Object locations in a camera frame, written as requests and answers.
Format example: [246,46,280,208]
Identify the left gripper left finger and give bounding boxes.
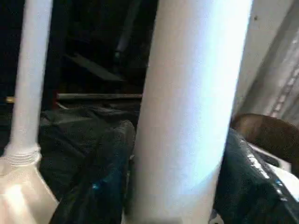
[49,120,136,224]

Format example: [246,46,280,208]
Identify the brown rounded object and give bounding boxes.
[230,113,299,174]

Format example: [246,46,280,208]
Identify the black plastic mat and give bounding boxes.
[37,105,141,224]

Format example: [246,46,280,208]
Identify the grey curtain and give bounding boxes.
[234,0,299,126]

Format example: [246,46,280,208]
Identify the white plastic table leg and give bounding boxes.
[122,0,254,224]
[8,0,53,165]

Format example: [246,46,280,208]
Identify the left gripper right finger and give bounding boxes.
[214,128,299,224]

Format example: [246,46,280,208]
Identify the white plastic table top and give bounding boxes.
[0,154,60,224]

